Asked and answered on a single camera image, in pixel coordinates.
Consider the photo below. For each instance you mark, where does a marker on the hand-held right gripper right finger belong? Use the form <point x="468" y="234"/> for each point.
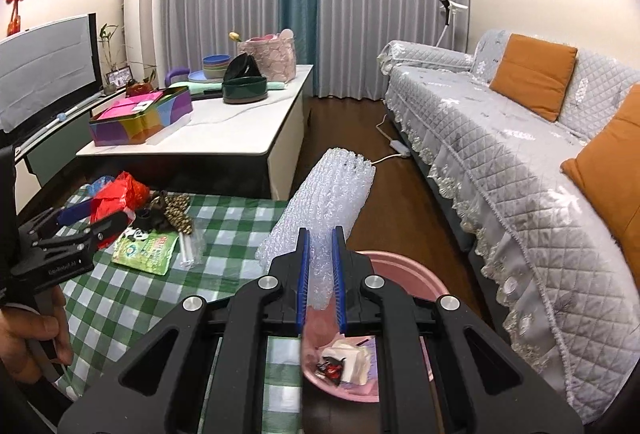
<point x="340" y="279"/>

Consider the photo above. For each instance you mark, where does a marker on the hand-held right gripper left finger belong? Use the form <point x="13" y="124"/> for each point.
<point x="302" y="279"/>

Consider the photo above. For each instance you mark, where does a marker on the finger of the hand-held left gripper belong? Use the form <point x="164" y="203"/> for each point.
<point x="75" y="215"/>
<point x="115" y="224"/>

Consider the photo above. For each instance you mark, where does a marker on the red plastic bag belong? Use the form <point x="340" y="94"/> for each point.
<point x="120" y="196"/>

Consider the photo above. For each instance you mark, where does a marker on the blue plastic bag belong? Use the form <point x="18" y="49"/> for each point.
<point x="100" y="184"/>

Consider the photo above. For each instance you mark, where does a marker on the pink plastic basin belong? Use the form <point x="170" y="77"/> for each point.
<point x="400" y="274"/>

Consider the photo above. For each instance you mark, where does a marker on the cream paper bag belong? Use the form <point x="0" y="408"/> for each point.
<point x="357" y="359"/>

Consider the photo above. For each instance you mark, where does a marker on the foam fruit net sleeve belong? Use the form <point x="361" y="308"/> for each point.
<point x="330" y="194"/>

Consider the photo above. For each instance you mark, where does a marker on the black red candy wrapper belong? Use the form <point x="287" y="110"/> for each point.
<point x="331" y="366"/>

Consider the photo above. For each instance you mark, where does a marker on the person's left hand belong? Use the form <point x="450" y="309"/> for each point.
<point x="20" y="344"/>

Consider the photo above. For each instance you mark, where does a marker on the green white tissue packet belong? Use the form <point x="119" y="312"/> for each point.
<point x="150" y="251"/>

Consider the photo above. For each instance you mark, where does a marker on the brown patterned cloth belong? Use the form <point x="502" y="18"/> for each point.
<point x="175" y="209"/>

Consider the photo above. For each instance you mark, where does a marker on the dark television stand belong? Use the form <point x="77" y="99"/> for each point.
<point x="55" y="148"/>

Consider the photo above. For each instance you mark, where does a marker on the clear plastic wrapper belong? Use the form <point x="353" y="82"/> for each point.
<point x="190" y="246"/>

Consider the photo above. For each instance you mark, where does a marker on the green checked tablecloth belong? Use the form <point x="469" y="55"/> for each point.
<point x="225" y="234"/>

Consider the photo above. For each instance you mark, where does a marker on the colourful rectangular box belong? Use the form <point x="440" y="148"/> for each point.
<point x="150" y="123"/>

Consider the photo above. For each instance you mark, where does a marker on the pink paper sheet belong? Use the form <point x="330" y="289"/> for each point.
<point x="125" y="106"/>

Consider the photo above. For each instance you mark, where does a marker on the red teapot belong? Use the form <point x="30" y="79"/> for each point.
<point x="140" y="87"/>

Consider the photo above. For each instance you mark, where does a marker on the white power strip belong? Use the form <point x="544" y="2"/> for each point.
<point x="400" y="148"/>

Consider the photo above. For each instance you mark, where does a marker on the grey television dust cover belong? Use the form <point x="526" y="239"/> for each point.
<point x="45" y="63"/>

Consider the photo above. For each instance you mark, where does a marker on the potted bamboo plant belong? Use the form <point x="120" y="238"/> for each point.
<point x="107" y="58"/>

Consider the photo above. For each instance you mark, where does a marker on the white top coffee table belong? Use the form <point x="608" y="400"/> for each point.
<point x="240" y="123"/>

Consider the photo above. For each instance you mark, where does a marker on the black television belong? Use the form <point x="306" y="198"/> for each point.
<point x="92" y="53"/>

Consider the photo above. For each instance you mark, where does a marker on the dark green pot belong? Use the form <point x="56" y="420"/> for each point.
<point x="245" y="91"/>

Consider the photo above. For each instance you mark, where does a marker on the stack of coloured bowls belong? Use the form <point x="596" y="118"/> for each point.
<point x="216" y="63"/>

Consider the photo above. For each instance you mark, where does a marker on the mint green tray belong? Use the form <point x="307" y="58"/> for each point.
<point x="277" y="86"/>

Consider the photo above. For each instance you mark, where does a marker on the grey quilted sofa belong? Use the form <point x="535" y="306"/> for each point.
<point x="500" y="138"/>

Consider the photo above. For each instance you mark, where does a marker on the pink patterned basket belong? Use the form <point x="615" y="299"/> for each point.
<point x="272" y="58"/>

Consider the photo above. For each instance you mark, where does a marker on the white standing air conditioner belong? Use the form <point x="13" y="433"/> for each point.
<point x="145" y="3"/>

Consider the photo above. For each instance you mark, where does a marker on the yellow flower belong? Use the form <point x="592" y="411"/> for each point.
<point x="234" y="35"/>

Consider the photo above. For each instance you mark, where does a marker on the orange cushion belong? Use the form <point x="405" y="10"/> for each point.
<point x="535" y="73"/>
<point x="610" y="174"/>

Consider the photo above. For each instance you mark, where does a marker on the white floor lamp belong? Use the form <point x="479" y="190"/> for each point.
<point x="444" y="6"/>

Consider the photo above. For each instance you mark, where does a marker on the photo frame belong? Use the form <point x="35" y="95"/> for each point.
<point x="119" y="77"/>

